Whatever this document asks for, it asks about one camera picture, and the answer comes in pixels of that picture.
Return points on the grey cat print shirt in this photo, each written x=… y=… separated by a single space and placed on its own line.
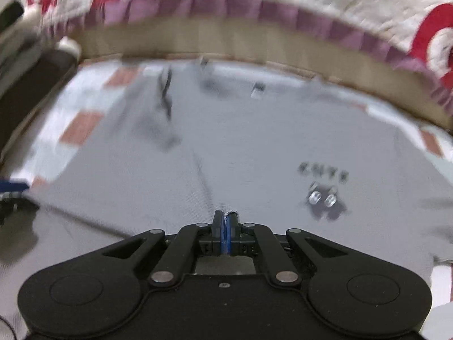
x=247 y=148

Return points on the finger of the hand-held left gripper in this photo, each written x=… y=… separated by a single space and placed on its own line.
x=14 y=186
x=16 y=204

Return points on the beige mattress side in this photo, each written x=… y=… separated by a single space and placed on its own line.
x=247 y=39

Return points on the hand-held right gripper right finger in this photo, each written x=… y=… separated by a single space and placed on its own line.
x=229 y=237

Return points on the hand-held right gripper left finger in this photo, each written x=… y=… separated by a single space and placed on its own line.
x=220 y=237

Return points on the dark brown folded garment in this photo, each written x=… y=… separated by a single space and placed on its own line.
x=35 y=88

